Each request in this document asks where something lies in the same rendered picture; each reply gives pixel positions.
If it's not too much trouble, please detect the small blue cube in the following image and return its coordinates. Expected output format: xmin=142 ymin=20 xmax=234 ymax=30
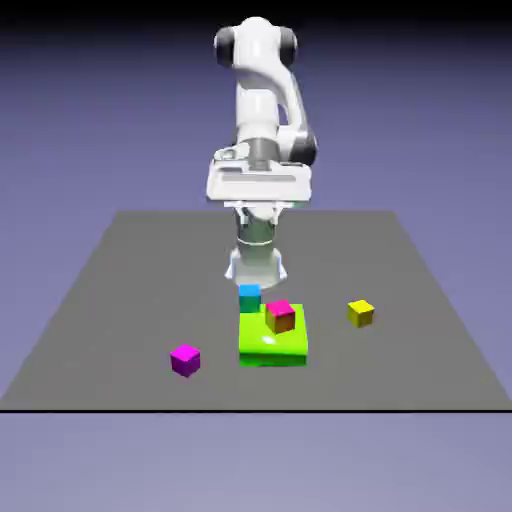
xmin=238 ymin=284 xmax=262 ymax=314

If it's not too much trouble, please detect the small pink cube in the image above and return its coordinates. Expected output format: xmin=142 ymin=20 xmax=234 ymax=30
xmin=264 ymin=299 xmax=297 ymax=335

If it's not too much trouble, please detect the small yellow cube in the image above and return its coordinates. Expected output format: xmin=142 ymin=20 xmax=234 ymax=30
xmin=346 ymin=299 xmax=376 ymax=329

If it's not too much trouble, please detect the small magenta cube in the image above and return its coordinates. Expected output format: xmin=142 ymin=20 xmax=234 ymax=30
xmin=169 ymin=343 xmax=202 ymax=378

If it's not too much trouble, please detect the large green box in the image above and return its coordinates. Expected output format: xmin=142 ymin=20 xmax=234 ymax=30
xmin=238 ymin=303 xmax=309 ymax=368

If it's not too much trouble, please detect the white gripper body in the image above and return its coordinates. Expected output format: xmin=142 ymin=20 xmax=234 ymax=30
xmin=205 ymin=158 xmax=313 ymax=210

